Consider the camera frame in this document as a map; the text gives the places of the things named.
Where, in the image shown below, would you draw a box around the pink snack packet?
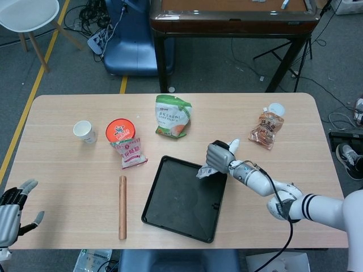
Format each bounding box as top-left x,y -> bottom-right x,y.
109,137 -> 149,171

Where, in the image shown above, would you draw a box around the white power strip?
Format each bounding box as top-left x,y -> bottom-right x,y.
87,27 -> 114,56

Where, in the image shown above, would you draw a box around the black tripod stand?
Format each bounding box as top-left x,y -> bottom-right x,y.
253,0 -> 332,80

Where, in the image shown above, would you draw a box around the green white corn starch bag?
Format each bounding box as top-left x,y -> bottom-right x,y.
154,94 -> 193,139

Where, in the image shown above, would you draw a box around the black flat box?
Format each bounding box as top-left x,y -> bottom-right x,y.
328,131 -> 363,151

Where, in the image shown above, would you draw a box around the blue padded seat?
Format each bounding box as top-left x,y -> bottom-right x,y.
117,249 -> 240,272

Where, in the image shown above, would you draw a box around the grey packet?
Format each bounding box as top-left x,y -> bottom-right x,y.
196,138 -> 240,180

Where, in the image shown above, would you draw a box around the white paper cup stack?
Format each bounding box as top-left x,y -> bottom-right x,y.
73,120 -> 96,145

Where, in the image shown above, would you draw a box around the white cardboard box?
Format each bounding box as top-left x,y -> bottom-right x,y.
245,252 -> 311,272

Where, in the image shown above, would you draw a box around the wooden rolling pin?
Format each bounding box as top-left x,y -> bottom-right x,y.
118,175 -> 128,240

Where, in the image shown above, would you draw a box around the white chair wooden legs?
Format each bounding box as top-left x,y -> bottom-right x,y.
0,0 -> 86,73

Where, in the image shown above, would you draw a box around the blue machine base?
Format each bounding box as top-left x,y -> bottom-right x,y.
102,0 -> 174,77

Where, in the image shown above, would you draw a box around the dark brown mahjong table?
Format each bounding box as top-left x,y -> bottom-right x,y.
149,0 -> 321,94

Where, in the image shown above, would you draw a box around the orange sauce spout pouch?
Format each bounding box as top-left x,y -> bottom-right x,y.
248,107 -> 285,150

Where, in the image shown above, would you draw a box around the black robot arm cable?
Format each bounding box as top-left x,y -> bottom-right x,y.
248,161 -> 294,272

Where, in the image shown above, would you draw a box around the black white sneaker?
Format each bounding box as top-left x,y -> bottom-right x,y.
335,143 -> 363,181

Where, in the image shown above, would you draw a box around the black floor cable bundle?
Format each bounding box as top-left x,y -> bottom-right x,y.
64,0 -> 123,37

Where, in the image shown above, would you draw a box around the black square plastic tray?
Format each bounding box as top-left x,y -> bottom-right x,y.
141,155 -> 228,244

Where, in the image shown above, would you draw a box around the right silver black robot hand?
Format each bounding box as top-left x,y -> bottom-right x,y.
204,139 -> 237,174

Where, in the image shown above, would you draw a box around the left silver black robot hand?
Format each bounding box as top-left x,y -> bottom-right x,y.
0,178 -> 45,247

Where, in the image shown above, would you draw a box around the clear plastic bag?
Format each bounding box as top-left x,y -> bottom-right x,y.
74,248 -> 113,272

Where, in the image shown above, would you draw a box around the white round lid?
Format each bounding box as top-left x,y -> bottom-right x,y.
268,103 -> 286,116

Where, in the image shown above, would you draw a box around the white wall adapter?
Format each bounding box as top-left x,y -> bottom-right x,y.
353,97 -> 363,125

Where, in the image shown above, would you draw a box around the red lidded round tub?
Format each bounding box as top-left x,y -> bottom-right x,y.
105,118 -> 136,146

